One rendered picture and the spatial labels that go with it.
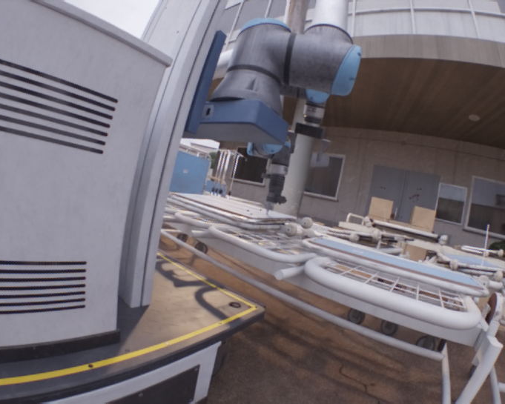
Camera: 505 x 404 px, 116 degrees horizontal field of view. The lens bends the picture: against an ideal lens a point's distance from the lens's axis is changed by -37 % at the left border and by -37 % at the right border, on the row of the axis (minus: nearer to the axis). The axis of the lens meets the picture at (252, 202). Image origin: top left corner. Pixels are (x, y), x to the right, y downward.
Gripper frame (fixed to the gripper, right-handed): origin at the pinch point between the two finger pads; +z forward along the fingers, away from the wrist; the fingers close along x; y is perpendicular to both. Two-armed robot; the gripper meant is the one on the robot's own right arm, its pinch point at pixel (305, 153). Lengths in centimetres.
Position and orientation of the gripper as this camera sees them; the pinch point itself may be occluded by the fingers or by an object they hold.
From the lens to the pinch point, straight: 116.1
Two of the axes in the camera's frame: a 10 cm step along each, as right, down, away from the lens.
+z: -1.4, 8.9, 4.3
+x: 8.6, 3.3, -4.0
